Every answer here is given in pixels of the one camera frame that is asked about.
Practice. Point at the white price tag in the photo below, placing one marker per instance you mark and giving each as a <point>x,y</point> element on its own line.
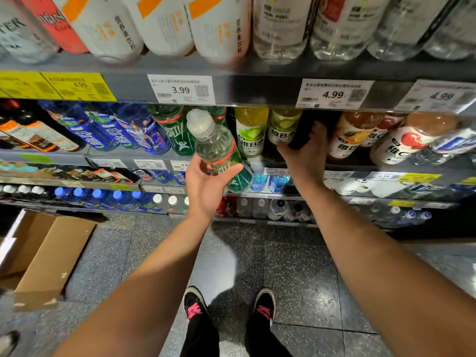
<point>435,96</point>
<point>333,94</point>
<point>181,89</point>

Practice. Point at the clear bottle with grey label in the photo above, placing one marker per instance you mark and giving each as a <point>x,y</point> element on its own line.
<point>18,37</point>

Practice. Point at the white bottle with orange label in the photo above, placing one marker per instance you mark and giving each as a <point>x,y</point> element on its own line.
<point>104,29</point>
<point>219,29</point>
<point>163,25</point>

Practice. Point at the person's left thumb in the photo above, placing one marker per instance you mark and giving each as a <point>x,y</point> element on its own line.
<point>230,171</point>

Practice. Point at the dark bottle with orange label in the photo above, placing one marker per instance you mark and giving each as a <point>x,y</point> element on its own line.
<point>44,133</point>
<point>18,133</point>

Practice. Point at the clear bottle with blue label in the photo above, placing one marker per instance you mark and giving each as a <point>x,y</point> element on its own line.
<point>450,144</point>

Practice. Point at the row of blue cap bottles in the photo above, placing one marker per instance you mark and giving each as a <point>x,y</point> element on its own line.
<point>111,198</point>

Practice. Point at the clear bottle with red label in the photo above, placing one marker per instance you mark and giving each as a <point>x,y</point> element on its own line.
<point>346,25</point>

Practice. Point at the row of small shelf tags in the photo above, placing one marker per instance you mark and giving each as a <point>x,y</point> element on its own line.
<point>148,164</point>

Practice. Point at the person's left forearm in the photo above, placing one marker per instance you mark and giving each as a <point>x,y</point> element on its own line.
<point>148,293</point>

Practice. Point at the green drink bottle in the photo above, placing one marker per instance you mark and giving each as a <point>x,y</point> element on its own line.
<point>174,130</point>
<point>219,115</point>

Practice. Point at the group of clear drink bottles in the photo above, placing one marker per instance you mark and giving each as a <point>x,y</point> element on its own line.
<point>275,208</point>

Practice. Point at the person's left hand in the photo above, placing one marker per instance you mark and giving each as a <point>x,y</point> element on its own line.
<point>202,193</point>

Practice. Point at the yellow-green vitamin drink bottle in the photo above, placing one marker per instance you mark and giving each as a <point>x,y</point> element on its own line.
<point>283,126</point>
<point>251,133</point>

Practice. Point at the person's right forearm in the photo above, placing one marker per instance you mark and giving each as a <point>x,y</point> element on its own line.
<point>390,286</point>

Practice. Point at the brown cardboard box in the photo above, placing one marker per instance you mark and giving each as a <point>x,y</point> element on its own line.
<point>44,252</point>

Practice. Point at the person's right black shoe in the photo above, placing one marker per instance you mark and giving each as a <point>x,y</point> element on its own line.
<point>264,304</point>

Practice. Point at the person's right leg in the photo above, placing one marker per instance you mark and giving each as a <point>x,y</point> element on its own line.
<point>264,340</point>

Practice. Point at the orange fruit drink bottle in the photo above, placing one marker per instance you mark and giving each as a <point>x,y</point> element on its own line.
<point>349,139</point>

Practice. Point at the person's right hand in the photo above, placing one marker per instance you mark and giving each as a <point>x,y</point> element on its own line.
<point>306,167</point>

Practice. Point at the green bottle with white cap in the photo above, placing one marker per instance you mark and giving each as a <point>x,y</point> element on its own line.
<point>217,144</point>

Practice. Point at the clear bottle with white label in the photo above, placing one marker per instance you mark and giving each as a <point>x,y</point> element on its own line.
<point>282,25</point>

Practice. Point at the person's left black shoe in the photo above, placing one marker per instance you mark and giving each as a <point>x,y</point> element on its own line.
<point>194,303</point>

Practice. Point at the row of clear capped bottles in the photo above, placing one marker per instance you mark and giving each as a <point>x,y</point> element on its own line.
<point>405,217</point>

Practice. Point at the person's leg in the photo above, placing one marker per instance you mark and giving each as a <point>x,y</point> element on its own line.
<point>264,340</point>
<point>200,338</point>

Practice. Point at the small blue label bottle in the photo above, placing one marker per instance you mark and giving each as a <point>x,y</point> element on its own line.
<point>278,183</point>
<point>259,182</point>

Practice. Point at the clear water bottle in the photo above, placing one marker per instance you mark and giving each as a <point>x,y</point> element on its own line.
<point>453,33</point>
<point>405,29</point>

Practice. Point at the blue sports drink bottle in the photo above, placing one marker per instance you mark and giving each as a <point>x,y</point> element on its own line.
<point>145,135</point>
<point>115,130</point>
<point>85,131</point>

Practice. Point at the person's left leg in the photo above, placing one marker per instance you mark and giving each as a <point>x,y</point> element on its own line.
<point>200,338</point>

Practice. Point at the row of white cap bottles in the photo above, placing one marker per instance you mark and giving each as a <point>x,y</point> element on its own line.
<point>22,190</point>

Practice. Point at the row of colourful label bottles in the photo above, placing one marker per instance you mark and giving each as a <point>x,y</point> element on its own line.
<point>74,173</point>

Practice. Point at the yellow price tag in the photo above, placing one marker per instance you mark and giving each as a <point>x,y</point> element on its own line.
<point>22,85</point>
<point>80,87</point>

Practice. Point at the person's black shoe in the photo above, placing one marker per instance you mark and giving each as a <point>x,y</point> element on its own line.
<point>194,303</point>
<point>264,304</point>

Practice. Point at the person's right thumb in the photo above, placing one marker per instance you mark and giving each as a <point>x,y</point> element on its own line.
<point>285,147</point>

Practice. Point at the red fruit drink bottle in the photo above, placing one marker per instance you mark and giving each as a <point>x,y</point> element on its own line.
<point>385,128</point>
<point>409,141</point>

